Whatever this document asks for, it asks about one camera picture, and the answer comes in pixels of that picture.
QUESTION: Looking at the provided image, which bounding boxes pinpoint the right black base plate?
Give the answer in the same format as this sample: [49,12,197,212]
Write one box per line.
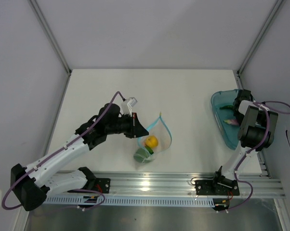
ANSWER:
[190,178,240,196]

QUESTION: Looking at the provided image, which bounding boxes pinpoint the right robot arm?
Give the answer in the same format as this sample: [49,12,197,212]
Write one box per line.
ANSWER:
[211,90,278,194]

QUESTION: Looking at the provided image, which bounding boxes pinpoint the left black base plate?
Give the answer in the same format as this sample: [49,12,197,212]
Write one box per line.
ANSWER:
[86,178,111,194]

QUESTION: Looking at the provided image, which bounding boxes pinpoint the frame post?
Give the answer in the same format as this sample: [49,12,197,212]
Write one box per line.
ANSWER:
[27,0,72,75]
[237,0,287,77]

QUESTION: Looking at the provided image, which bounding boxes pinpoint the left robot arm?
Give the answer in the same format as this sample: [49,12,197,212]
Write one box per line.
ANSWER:
[10,103,149,211]

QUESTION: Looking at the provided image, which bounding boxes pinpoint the yellow bell pepper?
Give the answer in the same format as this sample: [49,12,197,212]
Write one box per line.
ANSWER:
[144,135,159,149]

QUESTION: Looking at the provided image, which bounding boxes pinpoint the left frame post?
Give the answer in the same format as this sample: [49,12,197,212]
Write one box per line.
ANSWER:
[27,0,72,75]

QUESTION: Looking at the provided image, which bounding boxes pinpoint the teal plastic tray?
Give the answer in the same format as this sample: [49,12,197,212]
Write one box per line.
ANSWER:
[211,89,240,150]

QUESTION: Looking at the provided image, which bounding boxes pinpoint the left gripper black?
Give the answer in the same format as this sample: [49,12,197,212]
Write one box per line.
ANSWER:
[106,112,149,139]

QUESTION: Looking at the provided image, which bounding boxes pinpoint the white slotted cable duct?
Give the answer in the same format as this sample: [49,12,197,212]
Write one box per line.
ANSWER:
[44,195,214,207]

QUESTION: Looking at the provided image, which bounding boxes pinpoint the right frame post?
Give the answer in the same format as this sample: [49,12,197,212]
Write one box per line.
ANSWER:
[237,0,287,77]

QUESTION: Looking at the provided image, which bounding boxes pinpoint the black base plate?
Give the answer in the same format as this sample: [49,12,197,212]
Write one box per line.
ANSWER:
[86,178,111,194]
[190,178,240,196]

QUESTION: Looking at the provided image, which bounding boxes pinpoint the green bell pepper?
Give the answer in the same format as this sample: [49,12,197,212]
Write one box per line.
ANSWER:
[133,148,151,164]

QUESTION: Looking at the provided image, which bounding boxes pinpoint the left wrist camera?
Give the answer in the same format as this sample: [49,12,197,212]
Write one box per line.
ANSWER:
[121,97,137,116]

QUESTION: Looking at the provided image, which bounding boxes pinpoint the purple eggplant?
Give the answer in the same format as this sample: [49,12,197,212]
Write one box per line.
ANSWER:
[224,119,239,126]

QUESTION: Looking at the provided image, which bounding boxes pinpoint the aluminium mounting rail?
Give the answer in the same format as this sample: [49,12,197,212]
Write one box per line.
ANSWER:
[46,170,287,199]

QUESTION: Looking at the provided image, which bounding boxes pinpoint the clear zip top bag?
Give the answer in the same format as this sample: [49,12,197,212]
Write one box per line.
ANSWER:
[133,113,172,168]

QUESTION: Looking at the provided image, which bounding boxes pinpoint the green chili pepper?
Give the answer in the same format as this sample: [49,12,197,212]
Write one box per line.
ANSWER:
[220,105,234,111]

